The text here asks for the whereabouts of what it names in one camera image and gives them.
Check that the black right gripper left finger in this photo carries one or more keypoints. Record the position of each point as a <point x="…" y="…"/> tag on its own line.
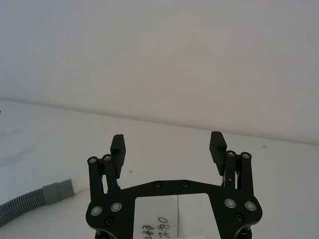
<point x="117" y="159"/>

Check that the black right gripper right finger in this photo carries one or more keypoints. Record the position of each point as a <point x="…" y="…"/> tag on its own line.
<point x="219" y="156"/>

